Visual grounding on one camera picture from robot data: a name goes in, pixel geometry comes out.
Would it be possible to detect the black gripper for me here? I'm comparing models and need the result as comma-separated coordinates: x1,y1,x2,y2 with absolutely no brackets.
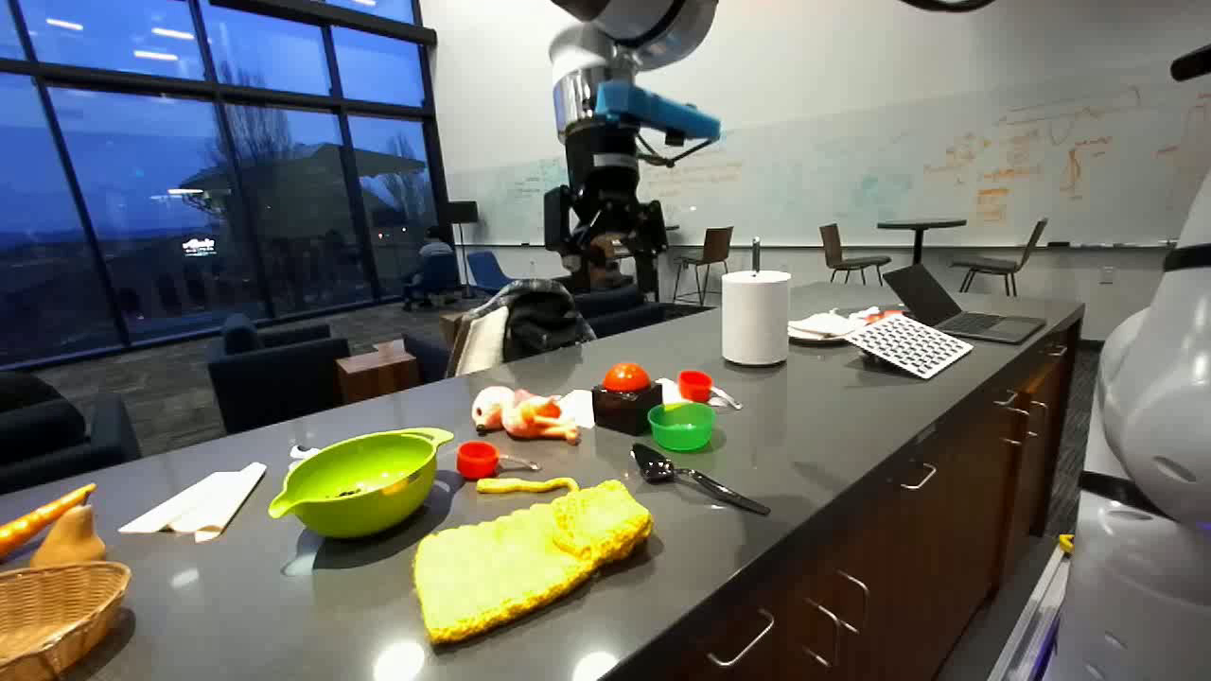
545,118,665,288

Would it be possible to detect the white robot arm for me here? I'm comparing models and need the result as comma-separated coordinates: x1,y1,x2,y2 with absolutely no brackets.
545,0,723,290

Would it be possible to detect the black backpack on chair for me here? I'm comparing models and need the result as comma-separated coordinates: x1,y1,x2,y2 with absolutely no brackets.
448,281,594,373

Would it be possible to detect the white paper sheet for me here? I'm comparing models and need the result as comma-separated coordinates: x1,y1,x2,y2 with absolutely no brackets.
559,378,680,427

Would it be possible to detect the red measuring cup on paper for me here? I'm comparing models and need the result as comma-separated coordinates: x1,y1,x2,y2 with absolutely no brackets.
677,366,735,407

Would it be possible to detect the orange white plush toy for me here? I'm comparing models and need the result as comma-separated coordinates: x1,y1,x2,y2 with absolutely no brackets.
468,384,580,442

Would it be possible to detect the small green bowl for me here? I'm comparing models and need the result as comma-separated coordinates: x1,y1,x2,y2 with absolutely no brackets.
648,399,715,453

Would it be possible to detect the black plastic spoon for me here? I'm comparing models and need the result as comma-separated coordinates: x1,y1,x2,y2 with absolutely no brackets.
631,442,763,514

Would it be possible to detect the red measuring cup near bowl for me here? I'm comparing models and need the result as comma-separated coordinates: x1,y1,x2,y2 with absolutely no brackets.
454,437,535,481

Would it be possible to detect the dark laptop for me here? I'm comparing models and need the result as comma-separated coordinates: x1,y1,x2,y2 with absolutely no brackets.
887,263,1046,343

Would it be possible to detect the white keyboard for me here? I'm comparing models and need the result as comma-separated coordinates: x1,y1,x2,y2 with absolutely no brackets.
852,314,974,378

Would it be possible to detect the lime green mixing bowl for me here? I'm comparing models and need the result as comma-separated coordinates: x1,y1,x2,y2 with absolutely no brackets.
267,427,450,535

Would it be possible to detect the yellow crochet pouch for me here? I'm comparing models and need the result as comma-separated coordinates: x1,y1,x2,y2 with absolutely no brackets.
411,481,653,643

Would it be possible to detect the dark wooden counter cabinet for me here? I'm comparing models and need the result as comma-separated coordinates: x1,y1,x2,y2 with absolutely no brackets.
619,322,1077,681

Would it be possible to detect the folded white paper napkin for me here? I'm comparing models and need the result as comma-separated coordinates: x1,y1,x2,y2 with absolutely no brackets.
124,461,264,541

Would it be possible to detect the orange carrot toy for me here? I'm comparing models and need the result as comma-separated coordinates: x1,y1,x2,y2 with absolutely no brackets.
0,485,96,558

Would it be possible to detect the wicker basket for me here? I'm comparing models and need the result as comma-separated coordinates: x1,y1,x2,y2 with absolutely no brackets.
0,558,134,681

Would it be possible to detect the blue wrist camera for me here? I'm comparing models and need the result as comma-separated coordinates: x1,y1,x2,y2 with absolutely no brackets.
594,80,723,138

